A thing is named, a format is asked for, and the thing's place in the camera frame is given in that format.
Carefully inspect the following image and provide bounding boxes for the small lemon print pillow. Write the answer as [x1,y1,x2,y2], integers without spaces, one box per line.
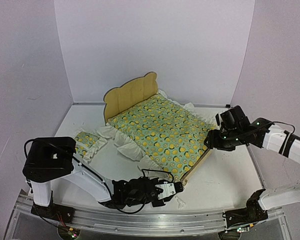
[73,128,108,165]

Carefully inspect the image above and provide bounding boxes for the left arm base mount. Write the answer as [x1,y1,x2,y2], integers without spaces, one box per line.
[31,202,75,224]

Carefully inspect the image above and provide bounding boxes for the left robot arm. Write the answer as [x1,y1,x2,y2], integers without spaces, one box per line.
[22,137,177,219]

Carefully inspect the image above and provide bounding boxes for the lemon print bed cushion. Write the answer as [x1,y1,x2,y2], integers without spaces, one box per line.
[94,87,218,210]

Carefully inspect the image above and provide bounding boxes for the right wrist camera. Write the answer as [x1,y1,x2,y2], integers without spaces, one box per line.
[215,113,221,126]

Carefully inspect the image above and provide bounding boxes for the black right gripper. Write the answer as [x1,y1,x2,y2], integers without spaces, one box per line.
[204,129,244,152]

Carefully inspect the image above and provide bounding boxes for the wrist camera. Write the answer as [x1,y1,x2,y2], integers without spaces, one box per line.
[155,181,184,200]
[215,113,221,126]

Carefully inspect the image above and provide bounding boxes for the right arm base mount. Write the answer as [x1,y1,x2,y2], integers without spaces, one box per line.
[222,188,268,230]

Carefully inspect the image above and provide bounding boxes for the wooden pet bed frame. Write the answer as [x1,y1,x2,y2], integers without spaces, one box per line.
[99,72,217,183]

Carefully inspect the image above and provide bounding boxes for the aluminium front rail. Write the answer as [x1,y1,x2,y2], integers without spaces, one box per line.
[13,189,286,233]

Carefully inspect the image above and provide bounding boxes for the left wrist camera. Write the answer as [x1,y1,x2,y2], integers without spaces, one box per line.
[155,181,184,200]

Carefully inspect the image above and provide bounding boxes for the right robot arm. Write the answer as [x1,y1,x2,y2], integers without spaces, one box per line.
[204,105,300,222]

